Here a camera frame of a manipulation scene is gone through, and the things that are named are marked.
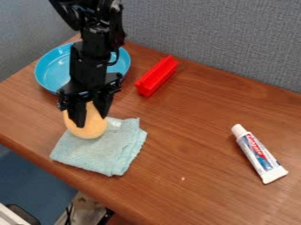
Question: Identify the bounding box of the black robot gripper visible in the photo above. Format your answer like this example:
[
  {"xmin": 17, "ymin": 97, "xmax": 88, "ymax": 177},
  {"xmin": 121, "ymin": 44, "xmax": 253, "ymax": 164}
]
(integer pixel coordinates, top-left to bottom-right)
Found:
[{"xmin": 56, "ymin": 41, "xmax": 123, "ymax": 128}]

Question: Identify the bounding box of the yellow egg-shaped ball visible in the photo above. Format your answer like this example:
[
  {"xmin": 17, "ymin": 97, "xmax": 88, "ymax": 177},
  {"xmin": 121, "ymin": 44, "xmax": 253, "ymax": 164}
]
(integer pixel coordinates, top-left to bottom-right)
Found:
[{"xmin": 63, "ymin": 102, "xmax": 108, "ymax": 139}]

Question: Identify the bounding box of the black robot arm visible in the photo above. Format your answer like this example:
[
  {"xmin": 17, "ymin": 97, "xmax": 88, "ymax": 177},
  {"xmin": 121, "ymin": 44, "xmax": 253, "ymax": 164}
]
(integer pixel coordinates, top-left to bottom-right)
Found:
[{"xmin": 48, "ymin": 0, "xmax": 125, "ymax": 127}]

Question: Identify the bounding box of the blue plastic plate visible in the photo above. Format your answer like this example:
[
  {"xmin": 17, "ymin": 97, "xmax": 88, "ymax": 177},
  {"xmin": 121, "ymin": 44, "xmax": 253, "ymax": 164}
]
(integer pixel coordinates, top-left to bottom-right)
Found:
[{"xmin": 33, "ymin": 42, "xmax": 131, "ymax": 94}]

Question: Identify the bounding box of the light blue folded cloth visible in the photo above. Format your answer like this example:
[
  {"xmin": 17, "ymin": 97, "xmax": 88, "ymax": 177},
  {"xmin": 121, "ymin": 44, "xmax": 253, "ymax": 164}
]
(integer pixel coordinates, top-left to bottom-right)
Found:
[{"xmin": 49, "ymin": 118, "xmax": 148, "ymax": 177}]

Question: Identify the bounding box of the red plastic block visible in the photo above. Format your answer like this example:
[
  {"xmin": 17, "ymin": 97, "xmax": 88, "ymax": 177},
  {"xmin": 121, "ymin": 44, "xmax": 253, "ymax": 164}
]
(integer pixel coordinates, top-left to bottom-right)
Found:
[{"xmin": 133, "ymin": 55, "xmax": 179, "ymax": 98}]

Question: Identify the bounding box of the white toothpaste tube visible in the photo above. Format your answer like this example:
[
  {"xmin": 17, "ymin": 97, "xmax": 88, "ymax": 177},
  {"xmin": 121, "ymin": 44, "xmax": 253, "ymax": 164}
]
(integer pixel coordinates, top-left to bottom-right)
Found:
[{"xmin": 231, "ymin": 124, "xmax": 287, "ymax": 185}]

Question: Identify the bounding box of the black cable under table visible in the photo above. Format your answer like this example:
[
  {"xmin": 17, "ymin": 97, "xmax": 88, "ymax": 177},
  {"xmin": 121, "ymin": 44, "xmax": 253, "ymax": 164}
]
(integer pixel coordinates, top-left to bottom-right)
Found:
[{"xmin": 63, "ymin": 203, "xmax": 75, "ymax": 225}]

